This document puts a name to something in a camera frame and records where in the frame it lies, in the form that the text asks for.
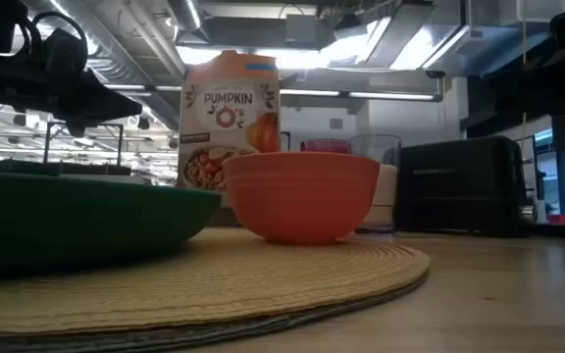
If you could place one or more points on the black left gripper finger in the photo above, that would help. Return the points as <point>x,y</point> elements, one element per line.
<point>101,105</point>

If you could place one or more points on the green plastic plate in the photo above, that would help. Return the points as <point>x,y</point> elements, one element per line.
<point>81,220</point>

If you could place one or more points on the orange pumpkin cereal box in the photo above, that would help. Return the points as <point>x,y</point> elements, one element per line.
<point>228,103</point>

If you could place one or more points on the orange plastic bowl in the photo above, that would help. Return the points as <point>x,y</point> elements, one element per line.
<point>302,196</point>

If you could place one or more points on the black two-slot toaster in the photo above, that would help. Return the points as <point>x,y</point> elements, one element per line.
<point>459,186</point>

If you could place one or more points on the small red box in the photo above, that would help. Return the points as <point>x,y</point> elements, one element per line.
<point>561,219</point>

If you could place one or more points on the long ceiling light fixture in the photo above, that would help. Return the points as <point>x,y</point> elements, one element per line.
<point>361,94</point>

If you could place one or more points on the clear glass of milk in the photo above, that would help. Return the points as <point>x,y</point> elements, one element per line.
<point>388,191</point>

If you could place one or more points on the red translucent tumbler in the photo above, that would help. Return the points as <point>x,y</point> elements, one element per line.
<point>325,145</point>

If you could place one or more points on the round woven straw placemat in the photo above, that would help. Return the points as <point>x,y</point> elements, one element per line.
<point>263,279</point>

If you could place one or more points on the ceiling security camera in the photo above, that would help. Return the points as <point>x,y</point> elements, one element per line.
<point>435,74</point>

